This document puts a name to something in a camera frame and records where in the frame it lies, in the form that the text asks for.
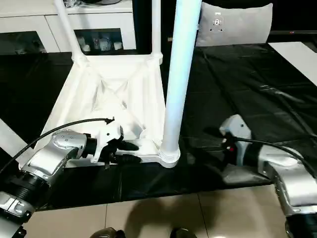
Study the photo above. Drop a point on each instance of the white plastic table leg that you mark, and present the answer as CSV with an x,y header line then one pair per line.
x,y
68,32
156,29
12,138
180,74

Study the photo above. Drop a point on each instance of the white plastic table top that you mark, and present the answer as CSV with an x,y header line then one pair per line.
x,y
81,81

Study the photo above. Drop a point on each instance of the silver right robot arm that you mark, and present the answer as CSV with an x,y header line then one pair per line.
x,y
284,173

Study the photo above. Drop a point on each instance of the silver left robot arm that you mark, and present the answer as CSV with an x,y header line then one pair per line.
x,y
57,151

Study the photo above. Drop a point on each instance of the black work mat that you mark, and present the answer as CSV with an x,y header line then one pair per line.
x,y
223,86

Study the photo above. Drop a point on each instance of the dark robot lower body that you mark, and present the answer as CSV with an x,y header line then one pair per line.
x,y
106,233

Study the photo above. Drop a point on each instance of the white flat board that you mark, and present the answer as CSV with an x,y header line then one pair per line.
x,y
297,57

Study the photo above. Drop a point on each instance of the black cabinet with yellow label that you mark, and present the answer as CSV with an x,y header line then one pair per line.
x,y
166,24

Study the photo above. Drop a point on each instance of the white glass-door cabinet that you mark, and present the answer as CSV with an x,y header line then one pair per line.
x,y
99,19

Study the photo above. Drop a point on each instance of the grey helmet on cabinet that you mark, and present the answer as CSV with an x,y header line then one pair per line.
x,y
99,2

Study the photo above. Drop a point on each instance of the dark clutter on cabinet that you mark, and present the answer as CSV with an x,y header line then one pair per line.
x,y
73,3

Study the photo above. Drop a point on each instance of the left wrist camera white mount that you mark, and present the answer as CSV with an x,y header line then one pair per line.
x,y
109,134

